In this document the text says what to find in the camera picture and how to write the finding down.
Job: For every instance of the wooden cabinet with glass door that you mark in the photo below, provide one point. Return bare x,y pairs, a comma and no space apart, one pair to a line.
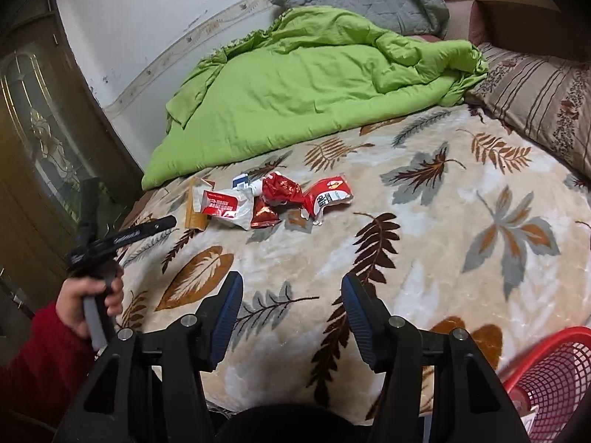
27,184

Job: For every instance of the brown cardboard box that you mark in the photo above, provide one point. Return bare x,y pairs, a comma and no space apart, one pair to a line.
531,23

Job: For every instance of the person's left hand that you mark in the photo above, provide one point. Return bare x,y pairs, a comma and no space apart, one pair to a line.
71,307

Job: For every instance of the brown flat packet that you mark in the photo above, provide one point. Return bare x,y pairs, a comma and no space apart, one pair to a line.
194,214

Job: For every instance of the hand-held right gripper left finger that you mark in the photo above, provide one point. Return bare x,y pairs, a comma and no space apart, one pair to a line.
228,320

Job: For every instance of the leaf print blanket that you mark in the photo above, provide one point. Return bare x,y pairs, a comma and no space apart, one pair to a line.
415,249

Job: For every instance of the crumpled red foil wrapper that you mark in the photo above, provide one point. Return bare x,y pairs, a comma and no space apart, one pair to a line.
279,189

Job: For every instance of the blue and white small box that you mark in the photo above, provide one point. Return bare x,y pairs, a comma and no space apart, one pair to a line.
241,181

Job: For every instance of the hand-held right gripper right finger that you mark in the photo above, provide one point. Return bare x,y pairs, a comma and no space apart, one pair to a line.
358,320

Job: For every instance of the green quilt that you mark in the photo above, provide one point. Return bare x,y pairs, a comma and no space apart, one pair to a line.
286,87

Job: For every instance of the white packet with red label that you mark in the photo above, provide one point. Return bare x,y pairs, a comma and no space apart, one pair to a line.
226,207

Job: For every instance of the red and white torn packet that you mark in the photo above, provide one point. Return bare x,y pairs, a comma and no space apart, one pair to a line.
323,198

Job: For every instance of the red triangular snack packet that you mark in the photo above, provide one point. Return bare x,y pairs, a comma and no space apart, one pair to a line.
264,216

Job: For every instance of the striped floral pillow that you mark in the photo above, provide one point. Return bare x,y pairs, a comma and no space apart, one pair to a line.
540,92

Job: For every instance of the person's left forearm red sleeve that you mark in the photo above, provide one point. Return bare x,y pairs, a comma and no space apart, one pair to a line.
37,364

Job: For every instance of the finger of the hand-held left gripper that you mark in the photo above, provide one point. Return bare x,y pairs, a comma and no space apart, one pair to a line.
152,228

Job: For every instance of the red plastic mesh basket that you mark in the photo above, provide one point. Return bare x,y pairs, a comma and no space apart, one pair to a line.
554,369

